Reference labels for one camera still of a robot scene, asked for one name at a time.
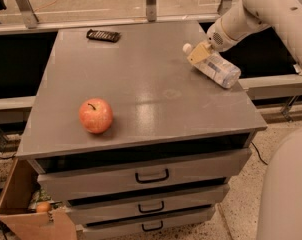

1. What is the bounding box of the small orange fruit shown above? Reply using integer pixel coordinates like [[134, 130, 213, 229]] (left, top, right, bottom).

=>
[[36, 201, 52, 213]]

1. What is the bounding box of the bottom grey drawer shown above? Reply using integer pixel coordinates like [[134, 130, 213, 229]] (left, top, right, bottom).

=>
[[83, 206, 215, 240]]

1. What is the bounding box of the top grey drawer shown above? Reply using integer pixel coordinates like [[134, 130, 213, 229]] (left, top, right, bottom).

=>
[[38, 148, 251, 201]]

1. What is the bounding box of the red apple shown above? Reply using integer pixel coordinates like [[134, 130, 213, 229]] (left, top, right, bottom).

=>
[[79, 98, 113, 134]]

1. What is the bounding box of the cardboard box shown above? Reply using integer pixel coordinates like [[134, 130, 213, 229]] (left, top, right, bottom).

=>
[[0, 158, 77, 240]]

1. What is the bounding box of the black remote control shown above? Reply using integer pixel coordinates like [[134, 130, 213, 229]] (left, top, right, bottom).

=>
[[86, 29, 121, 43]]

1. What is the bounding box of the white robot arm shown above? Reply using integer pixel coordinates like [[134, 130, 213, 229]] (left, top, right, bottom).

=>
[[183, 0, 302, 240]]

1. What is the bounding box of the grey drawer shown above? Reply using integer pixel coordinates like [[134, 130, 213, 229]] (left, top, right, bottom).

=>
[[83, 206, 215, 240], [67, 181, 229, 225], [38, 148, 251, 201]]

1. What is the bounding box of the clear plastic water bottle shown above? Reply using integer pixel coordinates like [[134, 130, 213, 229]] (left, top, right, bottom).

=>
[[183, 43, 241, 89]]

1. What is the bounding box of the middle grey drawer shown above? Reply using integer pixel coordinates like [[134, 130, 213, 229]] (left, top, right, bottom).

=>
[[67, 181, 229, 225]]

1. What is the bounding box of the black floor cable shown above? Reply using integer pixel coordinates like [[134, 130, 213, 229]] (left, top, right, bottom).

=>
[[250, 141, 269, 167]]

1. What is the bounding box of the grey metal railing frame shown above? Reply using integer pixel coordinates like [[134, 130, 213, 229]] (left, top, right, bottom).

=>
[[0, 0, 302, 125]]

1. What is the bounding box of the grey drawer cabinet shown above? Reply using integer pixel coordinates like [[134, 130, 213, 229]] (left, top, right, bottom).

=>
[[16, 20, 268, 240]]

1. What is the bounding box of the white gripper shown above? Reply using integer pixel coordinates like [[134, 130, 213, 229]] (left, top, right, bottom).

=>
[[186, 17, 237, 65]]

